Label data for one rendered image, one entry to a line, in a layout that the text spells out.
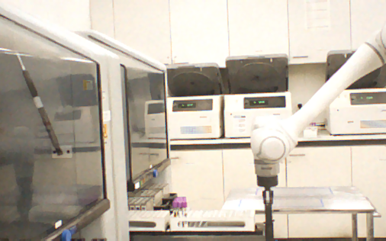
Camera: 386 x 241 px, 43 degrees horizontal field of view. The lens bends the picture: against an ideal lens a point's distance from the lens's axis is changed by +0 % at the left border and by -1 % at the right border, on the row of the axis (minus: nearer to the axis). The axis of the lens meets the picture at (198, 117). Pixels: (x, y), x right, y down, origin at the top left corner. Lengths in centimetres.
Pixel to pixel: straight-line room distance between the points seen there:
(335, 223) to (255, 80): 139
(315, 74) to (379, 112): 83
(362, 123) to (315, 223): 88
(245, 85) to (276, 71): 33
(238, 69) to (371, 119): 117
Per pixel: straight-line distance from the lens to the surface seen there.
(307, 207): 206
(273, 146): 150
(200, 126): 408
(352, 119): 408
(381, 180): 417
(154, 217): 180
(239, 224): 185
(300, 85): 466
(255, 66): 429
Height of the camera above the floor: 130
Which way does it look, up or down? 3 degrees down
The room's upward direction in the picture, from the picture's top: 3 degrees counter-clockwise
